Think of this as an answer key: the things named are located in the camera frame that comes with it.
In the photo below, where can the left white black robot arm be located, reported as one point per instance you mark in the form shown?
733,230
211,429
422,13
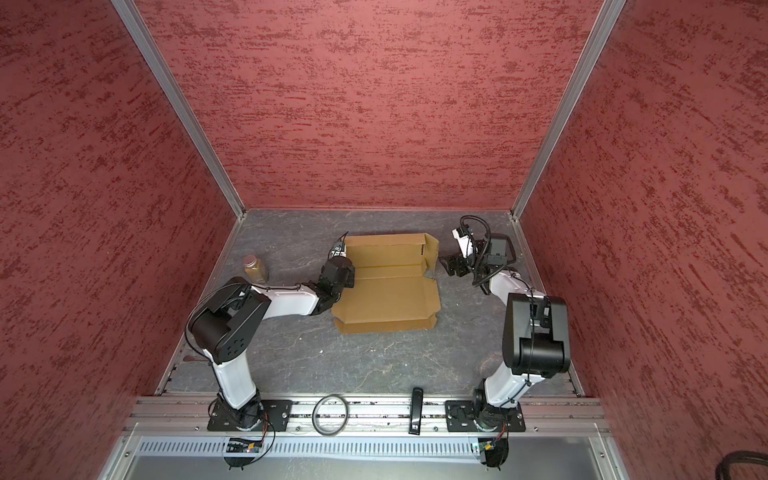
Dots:
224,325

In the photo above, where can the aluminium corner post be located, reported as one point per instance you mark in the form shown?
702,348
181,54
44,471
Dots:
131,18
601,30

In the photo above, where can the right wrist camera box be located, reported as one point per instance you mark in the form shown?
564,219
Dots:
470,245

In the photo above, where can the spice jar pink lid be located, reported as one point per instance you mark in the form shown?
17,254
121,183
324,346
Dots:
255,269

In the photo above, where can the aluminium front rail frame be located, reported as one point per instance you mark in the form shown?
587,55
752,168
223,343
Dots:
357,427

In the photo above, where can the brown cardboard box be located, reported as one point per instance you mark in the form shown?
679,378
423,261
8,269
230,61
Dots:
393,290

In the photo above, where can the black handle bar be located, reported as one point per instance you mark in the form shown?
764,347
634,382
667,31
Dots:
416,407

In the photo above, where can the right circuit board with wires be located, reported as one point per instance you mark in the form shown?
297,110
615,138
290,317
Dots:
493,453

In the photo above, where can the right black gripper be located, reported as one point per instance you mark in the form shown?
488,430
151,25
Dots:
451,260

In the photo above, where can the left aluminium corner post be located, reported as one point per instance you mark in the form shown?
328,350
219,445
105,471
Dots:
131,18

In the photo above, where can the left circuit board with wires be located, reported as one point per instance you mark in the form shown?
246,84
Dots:
241,452

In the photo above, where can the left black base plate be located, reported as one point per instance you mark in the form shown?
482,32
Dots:
273,415

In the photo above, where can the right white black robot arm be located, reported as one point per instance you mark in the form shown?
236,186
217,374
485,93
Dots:
535,346

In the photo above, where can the right aluminium corner post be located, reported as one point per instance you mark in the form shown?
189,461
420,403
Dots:
601,30

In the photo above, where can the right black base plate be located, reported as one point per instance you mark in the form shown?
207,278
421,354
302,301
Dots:
468,416

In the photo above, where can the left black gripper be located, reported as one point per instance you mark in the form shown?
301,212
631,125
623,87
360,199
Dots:
351,279

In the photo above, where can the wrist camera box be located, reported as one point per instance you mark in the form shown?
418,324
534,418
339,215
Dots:
338,249
470,245

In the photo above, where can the black desk calculator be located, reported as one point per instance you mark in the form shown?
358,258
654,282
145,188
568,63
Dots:
500,251

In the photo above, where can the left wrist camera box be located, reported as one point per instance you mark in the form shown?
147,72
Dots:
338,249

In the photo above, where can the circuit board with wires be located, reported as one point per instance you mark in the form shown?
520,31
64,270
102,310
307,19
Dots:
241,452
493,453

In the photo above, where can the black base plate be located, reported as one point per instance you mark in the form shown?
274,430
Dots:
273,415
468,416

